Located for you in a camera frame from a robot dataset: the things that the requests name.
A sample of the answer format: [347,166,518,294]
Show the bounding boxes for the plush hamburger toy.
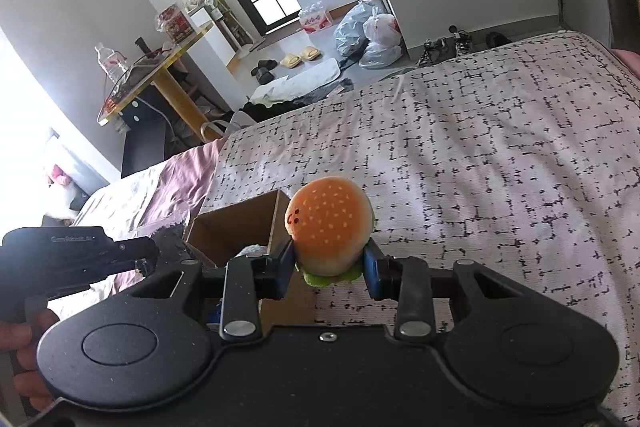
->
[284,176,375,288]

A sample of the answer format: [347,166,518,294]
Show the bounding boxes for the left hand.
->
[0,321,53,412]

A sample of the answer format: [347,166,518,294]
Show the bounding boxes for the white crumpled item in box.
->
[236,245,268,258]

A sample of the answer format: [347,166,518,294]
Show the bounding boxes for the brown cardboard box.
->
[186,191,316,331]

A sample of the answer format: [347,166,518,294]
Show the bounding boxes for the pink bed sheet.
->
[105,139,224,268]

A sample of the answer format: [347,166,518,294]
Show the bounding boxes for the black cabinet under table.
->
[119,98,171,178]

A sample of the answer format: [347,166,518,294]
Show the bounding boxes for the patterned white bed cover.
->
[204,31,639,426]

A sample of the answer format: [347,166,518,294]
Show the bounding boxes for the white cloth on floor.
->
[250,58,341,107]

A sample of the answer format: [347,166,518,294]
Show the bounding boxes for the black slippers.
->
[250,60,279,86]

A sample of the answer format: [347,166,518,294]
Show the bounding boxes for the clear plastic water bottle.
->
[94,43,128,83]

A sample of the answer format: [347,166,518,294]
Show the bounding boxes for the yellow slipper left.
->
[280,53,303,69]

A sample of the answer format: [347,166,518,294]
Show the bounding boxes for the yellow slipper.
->
[280,53,303,69]
[300,46,322,62]

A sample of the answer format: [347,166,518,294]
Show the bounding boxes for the small pale plastic bag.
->
[359,42,402,69]

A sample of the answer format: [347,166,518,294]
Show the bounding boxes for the yellow slipper right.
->
[300,46,322,62]

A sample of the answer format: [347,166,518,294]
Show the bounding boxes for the yellow glass-top table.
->
[96,23,219,143]

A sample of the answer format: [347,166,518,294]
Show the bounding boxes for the grey garbage bag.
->
[333,0,386,58]

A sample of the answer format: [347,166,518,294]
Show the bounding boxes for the white red plastic bag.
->
[363,13,401,48]

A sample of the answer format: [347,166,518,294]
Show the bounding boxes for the water bottle case pack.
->
[298,1,333,34]

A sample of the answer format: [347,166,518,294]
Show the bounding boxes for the red snack bag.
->
[155,3,195,44]

